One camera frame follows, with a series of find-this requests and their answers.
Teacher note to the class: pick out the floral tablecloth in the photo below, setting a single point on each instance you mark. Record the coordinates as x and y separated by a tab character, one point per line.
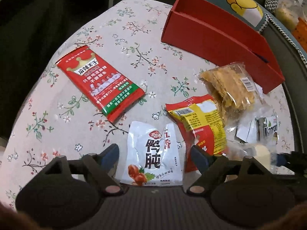
59	119

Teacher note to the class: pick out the round pastry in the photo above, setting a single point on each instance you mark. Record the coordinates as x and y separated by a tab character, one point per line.
260	153

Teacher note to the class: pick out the white duck gizzard snack packet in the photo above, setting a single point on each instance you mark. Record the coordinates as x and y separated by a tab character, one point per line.
152	156

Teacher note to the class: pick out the red rectangular storage box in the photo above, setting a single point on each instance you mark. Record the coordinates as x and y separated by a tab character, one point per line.
207	31

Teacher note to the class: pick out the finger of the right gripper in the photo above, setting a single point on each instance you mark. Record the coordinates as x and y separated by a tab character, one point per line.
292	161

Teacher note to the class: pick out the clear bag of fried crisps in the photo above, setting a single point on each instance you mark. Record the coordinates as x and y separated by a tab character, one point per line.
234	91

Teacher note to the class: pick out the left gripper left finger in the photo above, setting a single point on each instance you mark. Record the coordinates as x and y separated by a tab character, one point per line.
97	168

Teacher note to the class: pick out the clear packet with white label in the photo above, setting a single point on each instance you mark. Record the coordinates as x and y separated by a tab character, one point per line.
258	126

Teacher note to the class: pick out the orange plastic basket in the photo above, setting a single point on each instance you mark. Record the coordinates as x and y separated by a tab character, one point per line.
300	33

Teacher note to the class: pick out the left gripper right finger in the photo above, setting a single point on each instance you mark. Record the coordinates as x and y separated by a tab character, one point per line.
212	169

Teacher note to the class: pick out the red spicy strip snack packet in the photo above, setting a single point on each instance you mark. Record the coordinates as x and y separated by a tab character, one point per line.
108	89

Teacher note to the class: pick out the clear plastic bag on sofa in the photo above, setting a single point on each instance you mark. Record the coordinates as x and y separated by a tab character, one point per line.
288	13

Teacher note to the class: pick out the yellow red snack packet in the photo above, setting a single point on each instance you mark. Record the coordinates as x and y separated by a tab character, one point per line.
199	122

